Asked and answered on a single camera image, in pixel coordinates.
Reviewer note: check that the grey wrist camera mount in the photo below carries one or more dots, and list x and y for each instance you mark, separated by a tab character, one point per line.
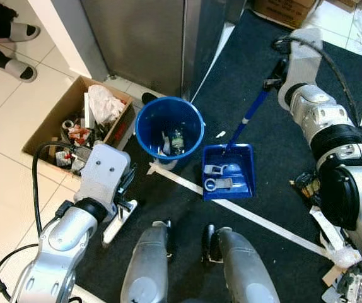
105	167
304	60

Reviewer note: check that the stainless steel cabinet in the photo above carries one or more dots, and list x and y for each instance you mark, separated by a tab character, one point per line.
137	44

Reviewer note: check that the small white plastic block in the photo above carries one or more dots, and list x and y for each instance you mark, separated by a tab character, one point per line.
214	169

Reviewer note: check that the long white plastic piece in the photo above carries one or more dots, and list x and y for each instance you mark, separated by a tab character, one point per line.
326	230

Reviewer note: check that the grey robot left leg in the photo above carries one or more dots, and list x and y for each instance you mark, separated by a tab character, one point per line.
146	271

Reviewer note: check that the small white paper scrap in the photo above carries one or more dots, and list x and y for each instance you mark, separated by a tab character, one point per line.
221	134

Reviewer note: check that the grey robot leg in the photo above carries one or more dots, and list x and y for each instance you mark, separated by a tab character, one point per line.
146	271
247	271

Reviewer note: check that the red white wrapper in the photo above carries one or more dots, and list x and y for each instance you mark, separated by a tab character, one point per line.
80	132

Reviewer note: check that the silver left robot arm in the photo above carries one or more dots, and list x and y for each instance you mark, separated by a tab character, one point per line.
64	233

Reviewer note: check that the white hand broom dark stick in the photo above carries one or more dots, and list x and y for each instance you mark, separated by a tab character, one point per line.
119	224

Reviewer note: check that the small clear bottle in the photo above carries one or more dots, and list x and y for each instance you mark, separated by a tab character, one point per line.
177	142

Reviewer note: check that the black round gadget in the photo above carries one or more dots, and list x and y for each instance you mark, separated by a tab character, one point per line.
304	186

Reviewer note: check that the large printed cardboard box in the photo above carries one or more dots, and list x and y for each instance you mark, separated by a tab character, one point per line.
285	11

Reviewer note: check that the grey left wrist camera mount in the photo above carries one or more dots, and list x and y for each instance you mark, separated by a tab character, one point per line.
105	167

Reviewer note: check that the grey robot right leg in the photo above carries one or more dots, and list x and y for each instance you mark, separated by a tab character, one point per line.
247	271

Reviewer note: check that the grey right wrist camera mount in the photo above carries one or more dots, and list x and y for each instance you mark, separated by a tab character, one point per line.
304	60

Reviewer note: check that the white floor tape strip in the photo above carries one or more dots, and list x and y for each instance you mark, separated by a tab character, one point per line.
275	224

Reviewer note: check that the white crumpled cloth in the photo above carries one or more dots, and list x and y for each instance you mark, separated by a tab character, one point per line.
105	104

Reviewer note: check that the open cardboard junk box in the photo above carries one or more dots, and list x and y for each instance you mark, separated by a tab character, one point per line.
48	126

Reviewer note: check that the grey slide sandal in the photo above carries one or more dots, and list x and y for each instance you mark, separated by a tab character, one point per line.
22	71
23	33

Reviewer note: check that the blue plastic bucket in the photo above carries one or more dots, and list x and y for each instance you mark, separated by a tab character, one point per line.
152	120

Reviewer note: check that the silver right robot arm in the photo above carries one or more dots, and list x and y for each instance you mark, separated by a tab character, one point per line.
326	117

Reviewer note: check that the black floor mat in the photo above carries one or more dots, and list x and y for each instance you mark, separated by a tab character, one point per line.
275	158

